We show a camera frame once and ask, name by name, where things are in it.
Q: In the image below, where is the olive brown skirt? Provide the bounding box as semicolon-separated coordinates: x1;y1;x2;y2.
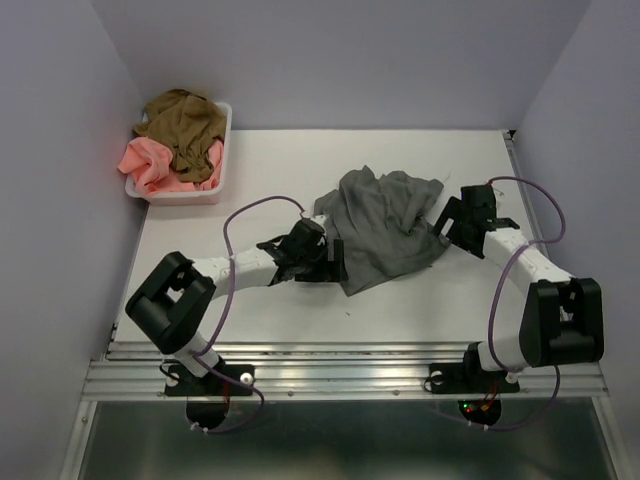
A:
133;89;227;183

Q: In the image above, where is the aluminium rail frame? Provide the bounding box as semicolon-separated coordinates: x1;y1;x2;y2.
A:
61;130;625;479

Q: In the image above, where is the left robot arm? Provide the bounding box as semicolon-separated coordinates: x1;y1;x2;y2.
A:
125;216;348;394

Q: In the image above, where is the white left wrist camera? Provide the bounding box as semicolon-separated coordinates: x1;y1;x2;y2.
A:
300;212;329;235

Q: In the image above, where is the white plastic bin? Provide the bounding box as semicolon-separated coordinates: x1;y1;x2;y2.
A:
117;89;231;205

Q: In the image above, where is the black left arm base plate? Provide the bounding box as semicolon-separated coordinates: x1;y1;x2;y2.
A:
159;362;255;397

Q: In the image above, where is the pink skirt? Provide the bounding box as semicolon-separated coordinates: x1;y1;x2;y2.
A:
117;137;224;196

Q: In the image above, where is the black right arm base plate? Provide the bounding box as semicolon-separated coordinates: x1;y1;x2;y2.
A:
423;363;520;395

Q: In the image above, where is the grey pleated skirt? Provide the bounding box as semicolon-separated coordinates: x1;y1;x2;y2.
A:
313;166;448;297

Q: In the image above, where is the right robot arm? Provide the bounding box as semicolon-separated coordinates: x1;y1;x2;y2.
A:
434;184;604;390

